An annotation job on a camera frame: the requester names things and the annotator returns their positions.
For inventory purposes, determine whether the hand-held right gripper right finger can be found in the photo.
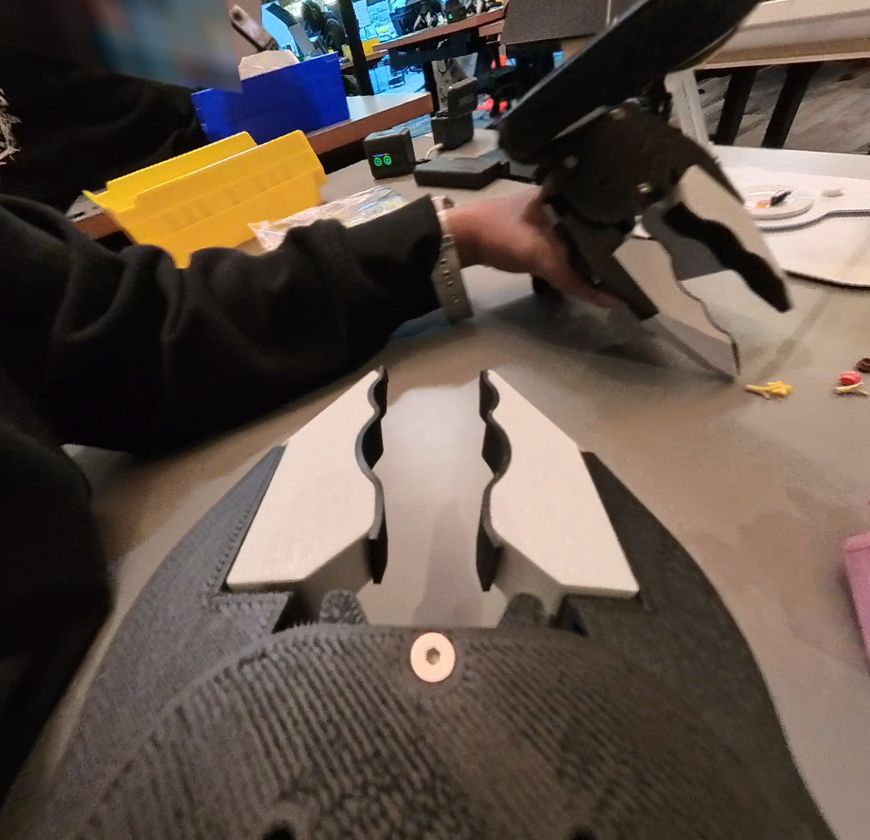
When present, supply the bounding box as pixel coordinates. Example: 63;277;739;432
476;371;641;613

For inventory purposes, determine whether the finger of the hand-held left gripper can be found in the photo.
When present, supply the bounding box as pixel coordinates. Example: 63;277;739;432
614;255;742;380
641;148;795;314

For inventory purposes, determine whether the person's black clothing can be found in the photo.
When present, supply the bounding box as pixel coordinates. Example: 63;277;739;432
0;51;212;814

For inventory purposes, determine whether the black steel column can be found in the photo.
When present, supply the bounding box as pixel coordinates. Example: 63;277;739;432
328;0;376;97

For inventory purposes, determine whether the black device box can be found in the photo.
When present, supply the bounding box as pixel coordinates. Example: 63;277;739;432
430;76;478;151

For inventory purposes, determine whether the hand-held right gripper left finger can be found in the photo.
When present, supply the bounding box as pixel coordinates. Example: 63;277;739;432
225;367;390;606

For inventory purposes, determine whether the person's left hand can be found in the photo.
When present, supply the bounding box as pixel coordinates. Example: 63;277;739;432
449;189;629;311

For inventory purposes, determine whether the dark grey screen panel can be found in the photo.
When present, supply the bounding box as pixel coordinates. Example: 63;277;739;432
502;0;653;47

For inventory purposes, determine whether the black power bank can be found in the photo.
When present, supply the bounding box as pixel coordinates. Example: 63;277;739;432
413;156;511;190

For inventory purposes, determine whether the yellow storage bin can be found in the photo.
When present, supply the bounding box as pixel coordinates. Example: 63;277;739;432
82;130;327;270

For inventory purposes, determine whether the black charger cube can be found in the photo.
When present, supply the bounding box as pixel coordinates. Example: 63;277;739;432
362;127;416;181

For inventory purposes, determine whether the clear bag of bricks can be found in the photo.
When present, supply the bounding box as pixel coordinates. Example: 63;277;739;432
248;189;412;252

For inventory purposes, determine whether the grey table with brown edge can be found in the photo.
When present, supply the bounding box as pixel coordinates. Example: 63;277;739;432
306;92;436;155

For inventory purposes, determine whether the person's left forearm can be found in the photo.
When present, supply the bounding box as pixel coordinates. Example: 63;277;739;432
0;194;450;456

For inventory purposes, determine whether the blue storage bin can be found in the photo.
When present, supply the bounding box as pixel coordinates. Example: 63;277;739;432
192;53;351;144

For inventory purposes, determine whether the silver mesh wristwatch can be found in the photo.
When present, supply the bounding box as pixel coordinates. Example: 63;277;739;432
430;196;474;324

